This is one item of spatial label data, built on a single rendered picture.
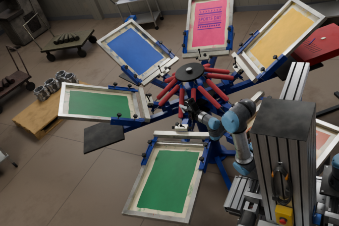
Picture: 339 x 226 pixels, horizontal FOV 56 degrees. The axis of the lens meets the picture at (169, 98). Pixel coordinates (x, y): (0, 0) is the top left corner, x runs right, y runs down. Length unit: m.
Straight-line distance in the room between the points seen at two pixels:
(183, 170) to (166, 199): 0.30
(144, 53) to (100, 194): 1.89
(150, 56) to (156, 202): 1.91
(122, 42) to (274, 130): 2.90
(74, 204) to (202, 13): 2.93
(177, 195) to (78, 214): 1.91
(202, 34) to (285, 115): 2.60
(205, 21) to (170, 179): 2.11
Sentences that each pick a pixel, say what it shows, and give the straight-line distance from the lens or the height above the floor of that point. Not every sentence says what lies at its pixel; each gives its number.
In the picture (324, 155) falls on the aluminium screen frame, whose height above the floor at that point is 0.99.
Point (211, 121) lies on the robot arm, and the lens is 2.12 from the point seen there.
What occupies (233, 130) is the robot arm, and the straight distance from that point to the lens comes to 1.83.
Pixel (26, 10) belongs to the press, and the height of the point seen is 0.78.
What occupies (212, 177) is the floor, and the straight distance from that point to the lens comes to 3.96.
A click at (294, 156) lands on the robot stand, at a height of 1.91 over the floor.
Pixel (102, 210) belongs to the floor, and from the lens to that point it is 4.22.
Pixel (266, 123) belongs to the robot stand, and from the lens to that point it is 1.56.
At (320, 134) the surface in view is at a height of 0.95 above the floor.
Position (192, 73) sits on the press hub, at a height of 1.32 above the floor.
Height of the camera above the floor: 3.14
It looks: 37 degrees down
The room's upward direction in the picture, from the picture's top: 21 degrees counter-clockwise
